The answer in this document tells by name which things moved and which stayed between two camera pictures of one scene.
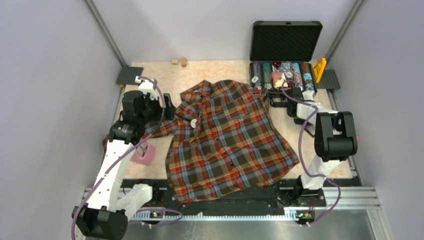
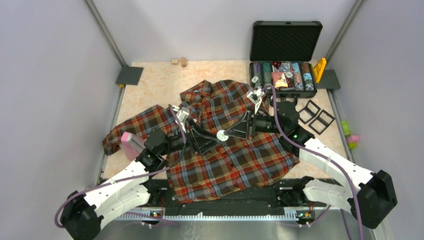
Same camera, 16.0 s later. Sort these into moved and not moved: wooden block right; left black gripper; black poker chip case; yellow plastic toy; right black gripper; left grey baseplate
Moved: right black gripper; left black gripper
Not moved: yellow plastic toy; wooden block right; left grey baseplate; black poker chip case
